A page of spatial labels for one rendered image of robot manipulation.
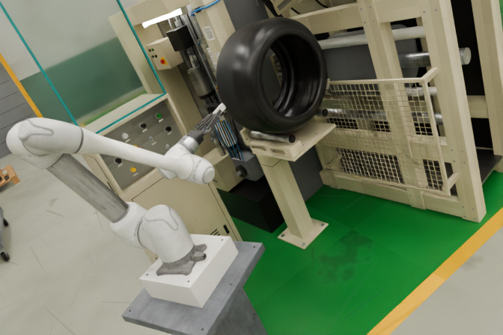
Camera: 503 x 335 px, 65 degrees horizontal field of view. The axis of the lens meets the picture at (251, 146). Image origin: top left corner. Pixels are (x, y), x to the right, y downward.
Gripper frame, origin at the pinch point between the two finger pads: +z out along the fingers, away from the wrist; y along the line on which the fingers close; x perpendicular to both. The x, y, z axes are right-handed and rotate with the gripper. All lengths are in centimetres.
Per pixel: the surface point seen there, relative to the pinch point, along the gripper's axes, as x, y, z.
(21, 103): 35, 916, 16
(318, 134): 51, -9, 34
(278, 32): -9.7, -12.5, 44.5
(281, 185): 80, 25, 12
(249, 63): -9.3, -10.7, 22.4
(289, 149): 39.4, -11.4, 12.1
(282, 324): 111, -10, -56
